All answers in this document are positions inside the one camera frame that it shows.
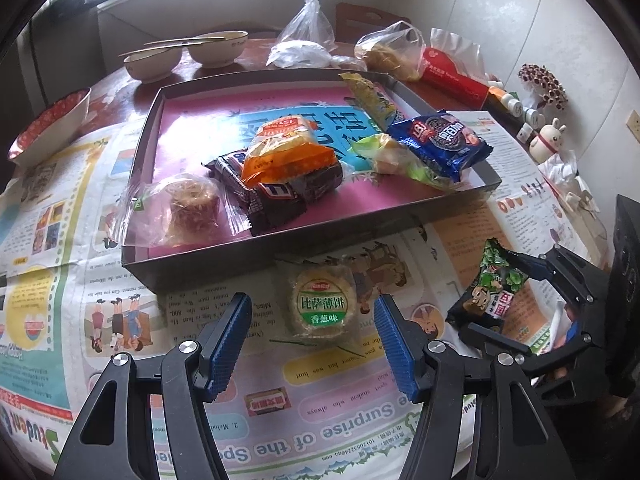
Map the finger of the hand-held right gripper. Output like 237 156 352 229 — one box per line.
514 245 599 304
459 323 594 376

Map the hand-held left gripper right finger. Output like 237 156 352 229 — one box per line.
373 293 576 480

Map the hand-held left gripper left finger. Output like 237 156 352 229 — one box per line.
50 292 254 480

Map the black green pea packet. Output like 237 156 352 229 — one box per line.
446 238 531 334

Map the dark cardboard box tray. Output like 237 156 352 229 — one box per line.
121 68 503 294

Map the round green cracker packet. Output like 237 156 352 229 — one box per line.
273 255 369 346

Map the clear meat floss cake packet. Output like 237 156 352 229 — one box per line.
104 172 251 249

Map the brown chocolate bar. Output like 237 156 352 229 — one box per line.
202 149 309 237

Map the light green pastry packet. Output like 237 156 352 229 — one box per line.
349 132 451 191

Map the blue cookie packet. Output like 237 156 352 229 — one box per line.
384 109 494 184

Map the orange bread packet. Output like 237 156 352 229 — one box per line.
240 114 339 189

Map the yellow snack packet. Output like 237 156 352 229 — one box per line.
338 72 401 131

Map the person's right hand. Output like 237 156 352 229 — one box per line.
603 393 634 421

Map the colourful newspaper sheet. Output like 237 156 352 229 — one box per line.
425 110 609 272
0 122 161 281
0 220 609 479

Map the crumpled white tissue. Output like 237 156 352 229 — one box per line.
539 152 604 216

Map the white rabbit figurine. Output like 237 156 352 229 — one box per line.
529 117 569 164

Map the orange capped white bottle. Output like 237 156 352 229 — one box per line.
487 85 524 114

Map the brown dotted flower ornament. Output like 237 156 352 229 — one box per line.
517 62 569 111

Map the red tissue pack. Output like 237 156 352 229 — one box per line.
417 27 489 111

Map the red patterned bowl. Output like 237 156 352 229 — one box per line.
7 88 92 169

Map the plastic bag of fried pastry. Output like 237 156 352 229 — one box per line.
353 20 426 83

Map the white ceramic bowl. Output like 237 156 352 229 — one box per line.
122 45 181 84
187 30 250 69

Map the crumpled white plastic bag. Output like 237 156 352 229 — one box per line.
265 39 369 72

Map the wooden chair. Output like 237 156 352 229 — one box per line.
334 2 414 36

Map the tall tied clear plastic bag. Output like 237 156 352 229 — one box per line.
276 0 336 46

